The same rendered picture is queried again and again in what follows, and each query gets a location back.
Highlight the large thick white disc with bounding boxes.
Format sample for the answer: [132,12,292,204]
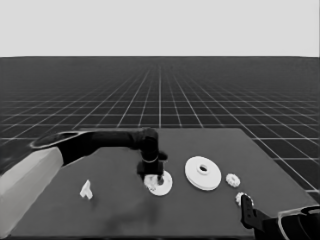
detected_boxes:
[184,155,222,192]

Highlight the white round carrier with hole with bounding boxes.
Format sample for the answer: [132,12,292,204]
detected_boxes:
[143,170,174,197]

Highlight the small white T-shaped piece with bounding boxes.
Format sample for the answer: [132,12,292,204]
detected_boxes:
[79,179,94,200]

